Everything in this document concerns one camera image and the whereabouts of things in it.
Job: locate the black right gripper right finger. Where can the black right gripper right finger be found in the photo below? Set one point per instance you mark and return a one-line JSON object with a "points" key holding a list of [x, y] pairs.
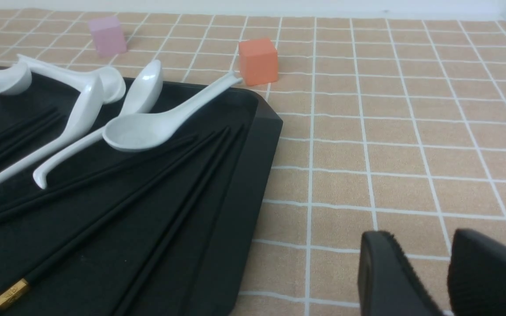
{"points": [[477, 275]]}

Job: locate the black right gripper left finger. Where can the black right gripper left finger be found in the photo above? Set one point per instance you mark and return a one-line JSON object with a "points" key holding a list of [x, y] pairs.
{"points": [[387, 283]]}

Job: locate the black plastic tray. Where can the black plastic tray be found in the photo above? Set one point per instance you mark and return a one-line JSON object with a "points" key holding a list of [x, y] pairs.
{"points": [[200, 273]]}

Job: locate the orange cube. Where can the orange cube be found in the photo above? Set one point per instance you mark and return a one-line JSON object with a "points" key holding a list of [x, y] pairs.
{"points": [[258, 61]]}

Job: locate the black chopstick right outer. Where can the black chopstick right outer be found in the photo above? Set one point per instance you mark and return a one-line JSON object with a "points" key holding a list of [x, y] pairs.
{"points": [[154, 257]]}

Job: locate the white spoon by orange cube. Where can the white spoon by orange cube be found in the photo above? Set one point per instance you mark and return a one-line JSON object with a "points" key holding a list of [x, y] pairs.
{"points": [[141, 132]]}

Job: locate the white spoon centre right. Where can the white spoon centre right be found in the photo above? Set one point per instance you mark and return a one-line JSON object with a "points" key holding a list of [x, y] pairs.
{"points": [[140, 98]]}

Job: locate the white spoon centre back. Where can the white spoon centre back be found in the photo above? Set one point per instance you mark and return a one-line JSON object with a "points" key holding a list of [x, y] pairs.
{"points": [[112, 80]]}

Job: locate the white spoon centre upright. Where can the white spoon centre upright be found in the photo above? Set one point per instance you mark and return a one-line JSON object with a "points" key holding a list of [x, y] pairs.
{"points": [[81, 119]]}

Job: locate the pink cube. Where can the pink cube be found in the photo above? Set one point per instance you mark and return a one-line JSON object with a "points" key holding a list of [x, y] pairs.
{"points": [[108, 36]]}

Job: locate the black chopstick gold tip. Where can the black chopstick gold tip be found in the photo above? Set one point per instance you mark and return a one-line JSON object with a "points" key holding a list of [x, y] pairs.
{"points": [[23, 205]]}

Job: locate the black chopstick centre left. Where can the black chopstick centre left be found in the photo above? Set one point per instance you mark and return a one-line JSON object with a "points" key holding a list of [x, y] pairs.
{"points": [[23, 132]]}

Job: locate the black chopstick right inner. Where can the black chopstick right inner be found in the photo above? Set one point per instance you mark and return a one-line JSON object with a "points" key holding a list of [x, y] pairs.
{"points": [[10, 293]]}

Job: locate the white spoon far left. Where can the white spoon far left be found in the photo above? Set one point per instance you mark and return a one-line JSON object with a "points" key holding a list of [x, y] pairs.
{"points": [[15, 80]]}

